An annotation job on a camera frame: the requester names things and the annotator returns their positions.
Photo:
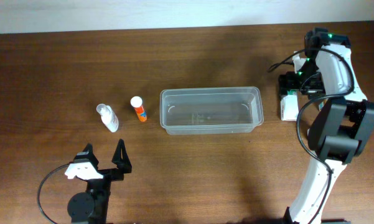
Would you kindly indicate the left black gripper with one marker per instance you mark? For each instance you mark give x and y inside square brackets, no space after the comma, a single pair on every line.
[122,164]

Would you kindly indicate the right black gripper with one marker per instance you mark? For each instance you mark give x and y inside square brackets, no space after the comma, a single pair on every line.
[286,82]

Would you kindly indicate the white green medicine box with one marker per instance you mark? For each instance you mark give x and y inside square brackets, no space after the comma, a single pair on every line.
[289,106]

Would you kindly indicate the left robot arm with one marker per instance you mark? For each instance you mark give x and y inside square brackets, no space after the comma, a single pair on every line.
[91,206]

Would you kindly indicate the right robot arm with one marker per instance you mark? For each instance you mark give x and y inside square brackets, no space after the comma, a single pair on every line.
[344,123]

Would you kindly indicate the clear plastic container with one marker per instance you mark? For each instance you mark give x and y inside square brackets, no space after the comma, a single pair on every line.
[221,110]

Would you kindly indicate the white spray bottle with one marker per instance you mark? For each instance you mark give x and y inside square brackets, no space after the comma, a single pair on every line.
[108,117]

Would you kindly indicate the orange tube white cap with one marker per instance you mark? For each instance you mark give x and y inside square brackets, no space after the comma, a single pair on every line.
[137,104]

